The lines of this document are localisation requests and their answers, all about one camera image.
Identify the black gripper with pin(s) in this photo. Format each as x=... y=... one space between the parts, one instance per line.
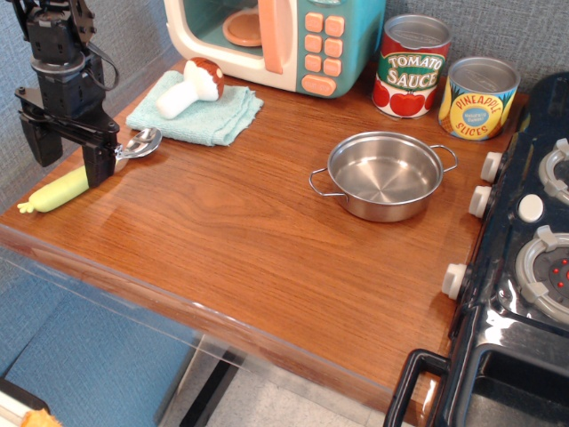
x=67 y=104

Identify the spoon with green handle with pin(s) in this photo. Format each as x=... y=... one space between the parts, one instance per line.
x=71 y=185

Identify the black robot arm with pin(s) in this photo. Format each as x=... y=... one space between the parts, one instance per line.
x=58 y=31

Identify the light blue folded cloth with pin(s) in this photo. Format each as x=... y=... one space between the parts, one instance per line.
x=206 y=123

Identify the toy mushroom brown cap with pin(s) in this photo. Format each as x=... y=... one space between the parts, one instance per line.
x=203 y=80

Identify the orange toy plate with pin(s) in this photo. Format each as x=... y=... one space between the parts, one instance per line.
x=243 y=28

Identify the orange object in tray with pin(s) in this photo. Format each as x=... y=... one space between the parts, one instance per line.
x=39 y=418

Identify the toy microwave teal and cream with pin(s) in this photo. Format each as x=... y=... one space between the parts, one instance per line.
x=318 y=48

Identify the small steel pot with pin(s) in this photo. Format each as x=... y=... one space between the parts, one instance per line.
x=383 y=176

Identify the tomato sauce can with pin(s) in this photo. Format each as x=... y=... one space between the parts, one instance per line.
x=413 y=54

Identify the pineapple slices can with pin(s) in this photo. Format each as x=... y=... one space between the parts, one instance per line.
x=478 y=96

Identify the black toy stove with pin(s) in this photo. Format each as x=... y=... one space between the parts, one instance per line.
x=508 y=362

